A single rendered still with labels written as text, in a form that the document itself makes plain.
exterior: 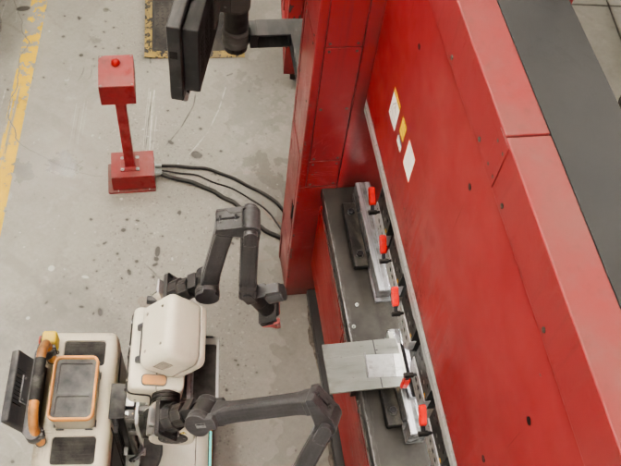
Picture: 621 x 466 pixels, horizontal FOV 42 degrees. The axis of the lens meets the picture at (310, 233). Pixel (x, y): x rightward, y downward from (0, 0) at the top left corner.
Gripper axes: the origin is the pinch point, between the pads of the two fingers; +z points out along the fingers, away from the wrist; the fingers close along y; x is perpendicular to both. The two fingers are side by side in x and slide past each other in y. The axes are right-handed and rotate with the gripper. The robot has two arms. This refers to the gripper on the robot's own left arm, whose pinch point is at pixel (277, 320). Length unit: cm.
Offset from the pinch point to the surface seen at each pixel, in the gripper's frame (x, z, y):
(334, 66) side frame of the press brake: -42, -43, 67
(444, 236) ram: -71, -52, -16
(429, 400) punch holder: -50, -3, -41
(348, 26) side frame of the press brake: -52, -57, 67
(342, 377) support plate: -19.2, 9.3, -22.1
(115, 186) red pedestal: 112, 50, 129
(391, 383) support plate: -34.0, 16.8, -24.2
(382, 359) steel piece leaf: -32.0, 15.6, -15.4
